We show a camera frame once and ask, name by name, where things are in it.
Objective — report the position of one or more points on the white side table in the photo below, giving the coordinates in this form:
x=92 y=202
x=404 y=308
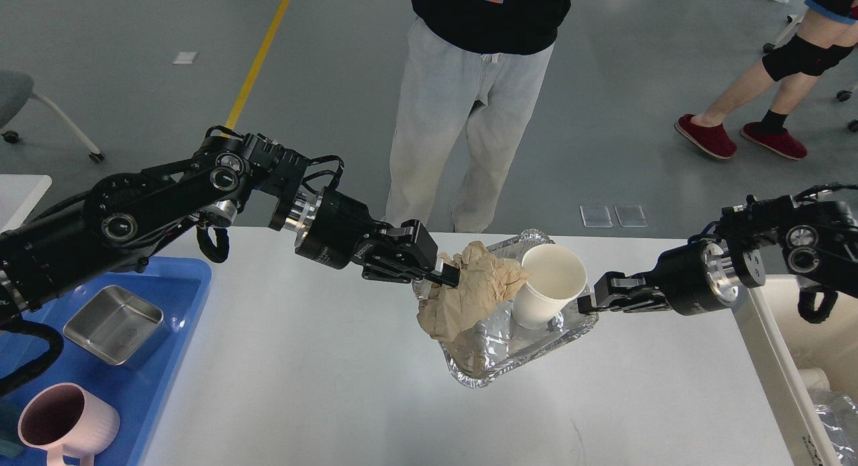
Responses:
x=20 y=193

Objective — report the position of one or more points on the teal sponge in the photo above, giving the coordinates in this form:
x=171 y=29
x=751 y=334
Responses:
x=11 y=447

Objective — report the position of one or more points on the white paper cup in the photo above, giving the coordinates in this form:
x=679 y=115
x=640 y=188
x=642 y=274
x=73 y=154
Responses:
x=557 y=276

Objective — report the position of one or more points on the pink mug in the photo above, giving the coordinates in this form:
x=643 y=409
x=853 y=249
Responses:
x=66 y=421

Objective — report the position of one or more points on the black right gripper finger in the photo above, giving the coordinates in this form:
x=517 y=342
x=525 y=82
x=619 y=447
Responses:
x=618 y=285
x=628 y=305

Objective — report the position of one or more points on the clear floor plate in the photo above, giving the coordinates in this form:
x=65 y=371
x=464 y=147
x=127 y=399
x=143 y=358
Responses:
x=631 y=215
x=596 y=216

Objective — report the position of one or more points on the small stainless steel tray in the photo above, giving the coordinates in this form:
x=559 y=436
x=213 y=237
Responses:
x=118 y=327

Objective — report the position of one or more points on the left clear floor plate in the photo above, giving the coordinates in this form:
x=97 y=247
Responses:
x=596 y=216

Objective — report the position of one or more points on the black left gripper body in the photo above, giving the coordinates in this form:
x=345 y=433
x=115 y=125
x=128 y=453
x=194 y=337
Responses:
x=328 y=225

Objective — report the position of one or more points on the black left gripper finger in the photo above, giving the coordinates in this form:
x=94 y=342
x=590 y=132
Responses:
x=396 y=268
x=412 y=238

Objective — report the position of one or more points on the right clear floor plate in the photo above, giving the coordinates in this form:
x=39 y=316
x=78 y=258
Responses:
x=631 y=215

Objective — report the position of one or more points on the aluminium foil container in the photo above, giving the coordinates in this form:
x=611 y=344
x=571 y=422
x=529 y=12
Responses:
x=498 y=344

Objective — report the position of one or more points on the person in black top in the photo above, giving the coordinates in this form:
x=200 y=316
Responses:
x=477 y=68

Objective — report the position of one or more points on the beige plastic bin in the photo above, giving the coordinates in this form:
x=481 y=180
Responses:
x=803 y=368

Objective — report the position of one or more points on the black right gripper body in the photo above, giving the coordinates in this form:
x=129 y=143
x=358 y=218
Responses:
x=697 y=278

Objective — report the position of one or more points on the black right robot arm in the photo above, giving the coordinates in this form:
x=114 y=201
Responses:
x=818 y=241

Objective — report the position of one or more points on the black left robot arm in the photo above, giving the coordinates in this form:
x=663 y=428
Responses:
x=126 y=218

